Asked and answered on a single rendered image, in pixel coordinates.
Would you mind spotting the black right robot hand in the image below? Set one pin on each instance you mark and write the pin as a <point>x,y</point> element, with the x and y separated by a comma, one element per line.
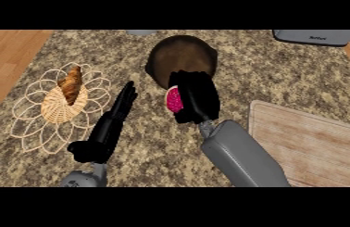
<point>198,96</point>

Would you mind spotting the golden brown croissant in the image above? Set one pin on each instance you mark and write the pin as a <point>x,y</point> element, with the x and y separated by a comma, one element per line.
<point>71,84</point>

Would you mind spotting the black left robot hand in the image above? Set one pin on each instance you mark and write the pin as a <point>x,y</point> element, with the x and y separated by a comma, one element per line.
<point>109,125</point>

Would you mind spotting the small grey object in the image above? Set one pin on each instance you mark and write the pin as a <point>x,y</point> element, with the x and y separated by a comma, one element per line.
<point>140,31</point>

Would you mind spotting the pale wooden cutting board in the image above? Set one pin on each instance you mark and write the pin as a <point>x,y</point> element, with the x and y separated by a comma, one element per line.
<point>298,144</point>

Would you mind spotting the pink frosted cupcake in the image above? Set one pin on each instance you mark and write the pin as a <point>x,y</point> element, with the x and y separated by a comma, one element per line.
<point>174,100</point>

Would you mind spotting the dark brown round pan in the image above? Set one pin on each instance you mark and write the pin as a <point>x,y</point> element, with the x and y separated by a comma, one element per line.
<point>181,56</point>

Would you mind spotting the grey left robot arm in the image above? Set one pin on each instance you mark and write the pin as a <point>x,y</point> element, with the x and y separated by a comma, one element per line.
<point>85,176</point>

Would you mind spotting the pale wicker basket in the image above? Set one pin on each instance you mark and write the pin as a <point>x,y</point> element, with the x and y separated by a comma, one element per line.
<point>60,105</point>

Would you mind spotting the grey appliance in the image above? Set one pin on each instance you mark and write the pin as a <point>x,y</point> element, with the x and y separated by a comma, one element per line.
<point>311,36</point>

